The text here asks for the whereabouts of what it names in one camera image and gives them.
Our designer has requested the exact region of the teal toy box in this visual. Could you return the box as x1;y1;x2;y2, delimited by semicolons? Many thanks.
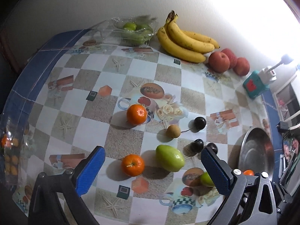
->
243;70;269;99

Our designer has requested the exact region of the large green mango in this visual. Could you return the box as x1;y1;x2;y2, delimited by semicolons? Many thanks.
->
156;145;185;172

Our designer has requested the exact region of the orange tangerine with stem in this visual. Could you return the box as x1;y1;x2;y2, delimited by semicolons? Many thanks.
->
121;154;145;177

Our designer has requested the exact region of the red apple right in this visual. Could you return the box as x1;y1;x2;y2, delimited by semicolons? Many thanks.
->
233;57;250;76

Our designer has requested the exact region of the red apple middle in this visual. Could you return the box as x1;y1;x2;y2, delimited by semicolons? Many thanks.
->
221;48;237;69

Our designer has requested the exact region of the clear box of kumquats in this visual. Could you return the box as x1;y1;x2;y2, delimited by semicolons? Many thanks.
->
1;116;29;186

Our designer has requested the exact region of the black power adapter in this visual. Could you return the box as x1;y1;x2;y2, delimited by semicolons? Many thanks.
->
277;121;289;133

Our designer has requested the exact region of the red apple front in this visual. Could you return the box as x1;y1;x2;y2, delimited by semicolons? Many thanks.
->
208;51;230;73

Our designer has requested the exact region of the clear box of green fruit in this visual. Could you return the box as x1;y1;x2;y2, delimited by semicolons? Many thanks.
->
94;15;158;47

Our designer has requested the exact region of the small brown longan fruit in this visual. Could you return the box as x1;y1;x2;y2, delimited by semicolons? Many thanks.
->
166;124;181;139

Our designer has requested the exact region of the red apple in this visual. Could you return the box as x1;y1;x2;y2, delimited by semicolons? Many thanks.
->
221;48;237;69
208;51;230;73
233;57;250;76

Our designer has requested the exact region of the checkered patterned tablecloth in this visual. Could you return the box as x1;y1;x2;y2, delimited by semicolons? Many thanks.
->
1;31;281;224

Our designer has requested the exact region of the small green lime fruit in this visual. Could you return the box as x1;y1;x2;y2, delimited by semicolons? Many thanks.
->
200;172;215;188

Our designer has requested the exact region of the dark plum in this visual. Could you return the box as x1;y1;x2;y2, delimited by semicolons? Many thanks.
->
206;142;218;154
194;116;206;131
190;139;204;153

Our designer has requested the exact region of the orange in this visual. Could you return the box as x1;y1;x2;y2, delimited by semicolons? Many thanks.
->
243;169;254;176

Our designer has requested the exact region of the round steel bowl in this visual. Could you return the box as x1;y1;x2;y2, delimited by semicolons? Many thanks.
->
237;127;275;181

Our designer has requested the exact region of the yellow banana bunch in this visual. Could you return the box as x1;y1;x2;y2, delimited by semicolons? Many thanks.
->
157;11;220;64

